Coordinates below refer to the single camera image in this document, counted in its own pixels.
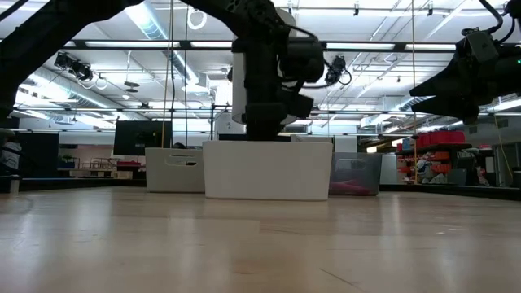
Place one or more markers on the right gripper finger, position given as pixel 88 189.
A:
pixel 447 110
pixel 447 86

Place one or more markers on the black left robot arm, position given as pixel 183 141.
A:
pixel 36 40

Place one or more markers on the shelf with red bins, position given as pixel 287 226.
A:
pixel 441 138

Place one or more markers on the table lamp with white shade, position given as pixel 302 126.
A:
pixel 238 81

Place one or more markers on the white plastic bin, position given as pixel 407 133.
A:
pixel 266 171

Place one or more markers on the dark translucent plastic bin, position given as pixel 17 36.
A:
pixel 362 169

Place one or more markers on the light grey plastic bin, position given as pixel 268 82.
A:
pixel 175 181

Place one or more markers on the black display screen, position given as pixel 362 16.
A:
pixel 140 138

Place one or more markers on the person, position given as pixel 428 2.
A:
pixel 10 156

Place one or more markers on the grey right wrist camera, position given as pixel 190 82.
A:
pixel 482 46

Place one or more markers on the black hanging camera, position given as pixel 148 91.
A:
pixel 337 72
pixel 73 67

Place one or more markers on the black frame bar with lights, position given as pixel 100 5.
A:
pixel 185 45

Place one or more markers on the silver ventilation duct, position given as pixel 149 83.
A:
pixel 150 24

